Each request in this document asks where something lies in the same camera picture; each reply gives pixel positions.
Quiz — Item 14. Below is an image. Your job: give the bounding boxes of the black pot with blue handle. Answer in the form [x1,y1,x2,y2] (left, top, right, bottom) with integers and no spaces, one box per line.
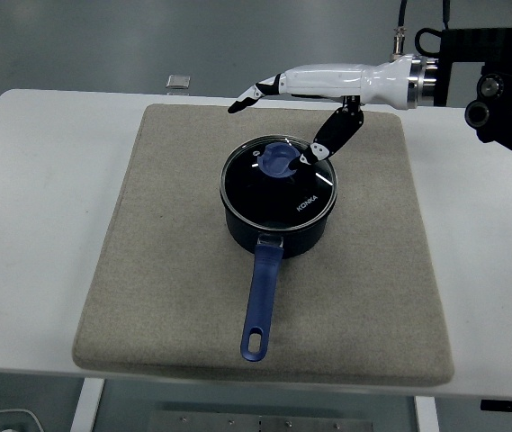
[220,148,338,364]

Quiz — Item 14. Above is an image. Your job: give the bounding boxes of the beige fabric mat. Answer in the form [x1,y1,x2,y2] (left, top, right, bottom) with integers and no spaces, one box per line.
[71,103,456,387]

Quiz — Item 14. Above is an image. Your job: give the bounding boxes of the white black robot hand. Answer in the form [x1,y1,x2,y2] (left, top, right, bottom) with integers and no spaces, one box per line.
[227,56,414,171]

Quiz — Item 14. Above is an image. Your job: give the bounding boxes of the small silver floor plate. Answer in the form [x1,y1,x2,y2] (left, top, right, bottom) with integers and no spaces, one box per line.
[166,73,193,91]

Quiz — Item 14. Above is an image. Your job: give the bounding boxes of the glass lid with blue knob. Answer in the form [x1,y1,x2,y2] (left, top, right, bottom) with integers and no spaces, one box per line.
[220,134,338,230]

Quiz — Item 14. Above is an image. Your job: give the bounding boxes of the white table leg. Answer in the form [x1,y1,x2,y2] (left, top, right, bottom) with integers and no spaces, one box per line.
[412,395,440,432]
[69,377,106,432]

